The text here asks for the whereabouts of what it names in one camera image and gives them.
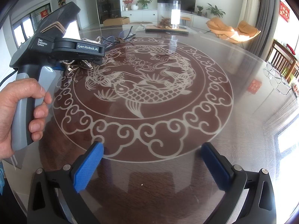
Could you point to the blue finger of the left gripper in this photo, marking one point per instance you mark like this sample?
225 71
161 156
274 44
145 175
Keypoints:
59 67

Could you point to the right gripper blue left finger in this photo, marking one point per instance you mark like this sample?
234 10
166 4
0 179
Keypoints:
77 178

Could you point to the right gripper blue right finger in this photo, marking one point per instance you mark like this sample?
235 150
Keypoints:
228 178

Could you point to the gold pearl claw clip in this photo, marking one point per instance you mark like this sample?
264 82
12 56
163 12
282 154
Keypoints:
73 66

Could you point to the rhinestone bow hair clip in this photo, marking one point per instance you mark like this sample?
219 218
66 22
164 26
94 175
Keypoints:
97 40

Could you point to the blue sleeve forearm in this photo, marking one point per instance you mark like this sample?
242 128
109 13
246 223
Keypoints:
2 182

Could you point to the person's left hand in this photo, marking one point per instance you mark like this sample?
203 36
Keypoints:
11 94

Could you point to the cardboard box on floor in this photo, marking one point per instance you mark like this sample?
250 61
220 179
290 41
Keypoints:
116 21

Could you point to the wooden tray under jar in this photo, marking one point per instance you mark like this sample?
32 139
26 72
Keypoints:
154 28

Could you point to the clear glasses at table edge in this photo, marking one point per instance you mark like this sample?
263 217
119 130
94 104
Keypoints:
277 81

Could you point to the wooden dining chair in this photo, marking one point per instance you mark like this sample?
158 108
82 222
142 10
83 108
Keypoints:
284 61

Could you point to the orange lounge chair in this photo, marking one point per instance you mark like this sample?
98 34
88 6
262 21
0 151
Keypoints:
240 34

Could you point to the blue frame eyeglasses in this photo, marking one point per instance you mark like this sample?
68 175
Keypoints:
123 37

